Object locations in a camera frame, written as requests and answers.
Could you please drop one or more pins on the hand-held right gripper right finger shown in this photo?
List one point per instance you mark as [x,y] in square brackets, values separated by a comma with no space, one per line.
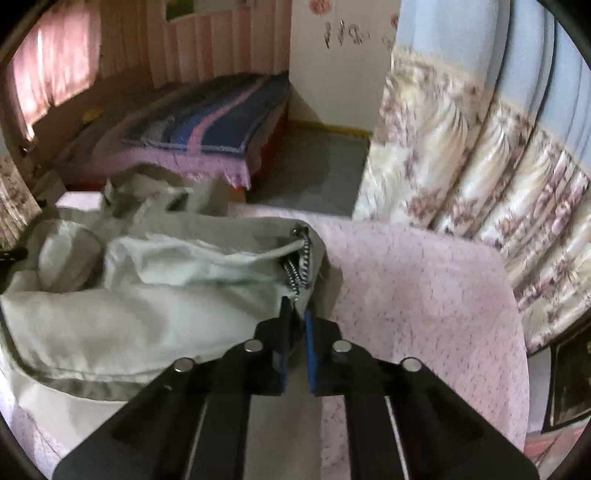
[311,355]

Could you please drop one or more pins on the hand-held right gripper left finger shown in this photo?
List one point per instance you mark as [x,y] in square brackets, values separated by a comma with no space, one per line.
[282,355]

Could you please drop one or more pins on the grey and white jacket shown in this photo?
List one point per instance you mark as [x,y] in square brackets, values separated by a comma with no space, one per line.
[138,314]

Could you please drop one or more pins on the pink floral sheet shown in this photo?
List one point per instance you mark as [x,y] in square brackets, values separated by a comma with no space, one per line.
[415,300]

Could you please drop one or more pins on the striped blue pink blanket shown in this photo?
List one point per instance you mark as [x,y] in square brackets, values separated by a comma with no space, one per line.
[217,120]

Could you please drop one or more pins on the bed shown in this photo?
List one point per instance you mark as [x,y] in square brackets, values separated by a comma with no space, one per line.
[152,138]

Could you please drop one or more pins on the dark framed picture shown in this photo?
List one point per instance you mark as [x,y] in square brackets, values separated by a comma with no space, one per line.
[572,383]

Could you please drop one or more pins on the white wardrobe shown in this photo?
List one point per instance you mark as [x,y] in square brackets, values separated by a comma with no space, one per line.
[337,78]

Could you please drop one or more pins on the yellow item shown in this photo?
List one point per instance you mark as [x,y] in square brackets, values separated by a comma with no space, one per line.
[91,115]

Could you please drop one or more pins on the pink flower decal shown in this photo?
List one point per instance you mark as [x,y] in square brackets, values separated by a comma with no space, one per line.
[318,4]

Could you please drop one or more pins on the pink curtain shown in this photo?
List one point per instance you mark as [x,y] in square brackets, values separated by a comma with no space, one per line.
[51,64]

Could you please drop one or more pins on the wall picture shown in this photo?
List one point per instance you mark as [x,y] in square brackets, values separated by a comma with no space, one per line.
[207,8]

